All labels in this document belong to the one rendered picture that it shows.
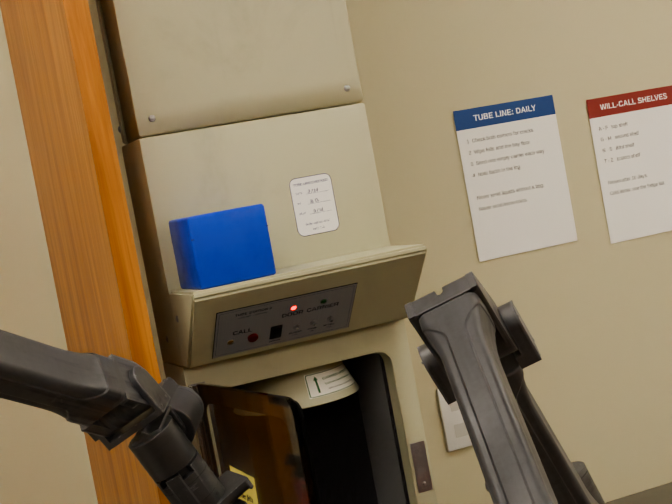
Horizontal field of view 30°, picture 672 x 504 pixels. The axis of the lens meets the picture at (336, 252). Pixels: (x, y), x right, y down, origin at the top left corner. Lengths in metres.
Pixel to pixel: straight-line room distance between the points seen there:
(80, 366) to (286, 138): 0.52
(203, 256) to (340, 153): 0.28
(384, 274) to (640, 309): 0.93
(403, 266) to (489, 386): 0.52
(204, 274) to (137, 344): 0.12
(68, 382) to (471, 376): 0.41
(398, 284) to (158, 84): 0.41
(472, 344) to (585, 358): 1.24
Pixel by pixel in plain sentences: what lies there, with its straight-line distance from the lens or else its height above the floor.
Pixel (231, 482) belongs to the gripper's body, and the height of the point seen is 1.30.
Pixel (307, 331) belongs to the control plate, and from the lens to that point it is 1.65.
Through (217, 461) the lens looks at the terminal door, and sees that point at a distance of 1.61.
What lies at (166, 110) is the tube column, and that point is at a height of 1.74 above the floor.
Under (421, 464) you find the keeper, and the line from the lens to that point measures 1.77.
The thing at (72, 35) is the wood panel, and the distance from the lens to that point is 1.54.
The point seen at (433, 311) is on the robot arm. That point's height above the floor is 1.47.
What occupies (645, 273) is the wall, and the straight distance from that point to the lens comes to 2.47.
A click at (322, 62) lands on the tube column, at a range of 1.72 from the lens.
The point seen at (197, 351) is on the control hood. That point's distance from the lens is 1.60.
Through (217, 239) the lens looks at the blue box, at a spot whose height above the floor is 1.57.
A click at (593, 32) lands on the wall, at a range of 2.45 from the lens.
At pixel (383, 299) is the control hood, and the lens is 1.66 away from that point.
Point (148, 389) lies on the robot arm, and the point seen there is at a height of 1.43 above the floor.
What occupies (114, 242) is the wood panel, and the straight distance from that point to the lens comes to 1.53.
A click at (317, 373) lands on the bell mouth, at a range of 1.73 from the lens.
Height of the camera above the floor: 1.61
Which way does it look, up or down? 3 degrees down
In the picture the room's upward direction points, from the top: 10 degrees counter-clockwise
